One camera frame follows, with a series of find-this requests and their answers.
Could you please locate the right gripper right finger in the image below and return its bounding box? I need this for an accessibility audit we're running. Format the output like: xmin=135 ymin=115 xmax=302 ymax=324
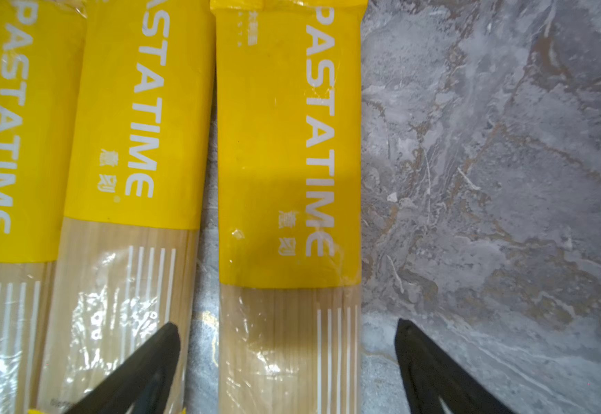
xmin=394 ymin=319 xmax=513 ymax=414

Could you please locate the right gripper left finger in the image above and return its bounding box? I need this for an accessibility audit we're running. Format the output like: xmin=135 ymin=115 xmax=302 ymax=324
xmin=68 ymin=323 xmax=181 ymax=413

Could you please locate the yellow pastatime spaghetti pack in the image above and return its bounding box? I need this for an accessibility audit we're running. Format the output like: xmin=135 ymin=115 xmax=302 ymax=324
xmin=0 ymin=1 xmax=87 ymax=413
xmin=35 ymin=1 xmax=215 ymax=413
xmin=211 ymin=1 xmax=367 ymax=413

